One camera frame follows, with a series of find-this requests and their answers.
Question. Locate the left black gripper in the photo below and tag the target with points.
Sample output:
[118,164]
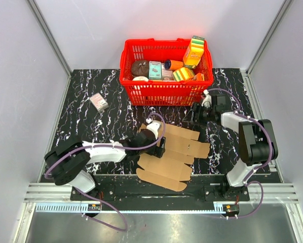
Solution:
[158,151]

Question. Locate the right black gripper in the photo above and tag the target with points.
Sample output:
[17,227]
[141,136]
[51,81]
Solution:
[196,108]

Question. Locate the brown cardboard box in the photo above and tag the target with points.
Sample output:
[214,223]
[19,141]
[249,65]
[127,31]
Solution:
[174,168]

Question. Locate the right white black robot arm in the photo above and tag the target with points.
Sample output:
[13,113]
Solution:
[257,143]

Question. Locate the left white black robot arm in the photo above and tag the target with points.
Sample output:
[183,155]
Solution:
[66,162]

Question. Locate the small orange box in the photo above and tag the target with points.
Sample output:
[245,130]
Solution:
[199,77]

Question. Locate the teal small box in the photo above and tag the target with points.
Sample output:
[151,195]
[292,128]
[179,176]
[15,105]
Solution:
[155,70]

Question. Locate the small pink card box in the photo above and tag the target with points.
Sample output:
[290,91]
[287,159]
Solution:
[99,102]

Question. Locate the red plastic shopping basket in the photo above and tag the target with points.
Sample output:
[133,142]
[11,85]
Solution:
[158,92]

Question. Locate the yellow green sponge pack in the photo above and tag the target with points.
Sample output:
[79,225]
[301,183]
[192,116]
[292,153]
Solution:
[183,74]

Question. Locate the pink white packet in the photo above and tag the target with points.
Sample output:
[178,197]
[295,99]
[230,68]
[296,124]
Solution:
[167,75]

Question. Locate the orange blue capped bottle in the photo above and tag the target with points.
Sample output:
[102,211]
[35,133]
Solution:
[173,64]

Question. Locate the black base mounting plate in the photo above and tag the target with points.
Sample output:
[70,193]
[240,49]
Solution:
[203,187]

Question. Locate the white round container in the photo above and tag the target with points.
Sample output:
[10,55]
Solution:
[140,78]

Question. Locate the tall orange sponge pack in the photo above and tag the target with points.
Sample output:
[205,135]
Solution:
[194,52]

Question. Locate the brown round bun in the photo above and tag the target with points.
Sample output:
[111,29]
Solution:
[140,68]

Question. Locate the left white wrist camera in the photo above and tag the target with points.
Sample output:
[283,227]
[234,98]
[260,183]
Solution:
[154,126]

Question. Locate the aluminium front rail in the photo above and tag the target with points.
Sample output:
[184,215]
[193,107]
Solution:
[50,198]

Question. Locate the right aluminium corner post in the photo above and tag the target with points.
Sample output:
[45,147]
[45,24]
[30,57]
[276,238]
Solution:
[286,4]

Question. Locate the aluminium corner post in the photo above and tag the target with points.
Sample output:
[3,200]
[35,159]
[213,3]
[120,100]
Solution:
[286,4]
[49,36]

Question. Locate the left aluminium corner post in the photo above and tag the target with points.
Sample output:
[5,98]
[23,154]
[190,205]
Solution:
[49,36]

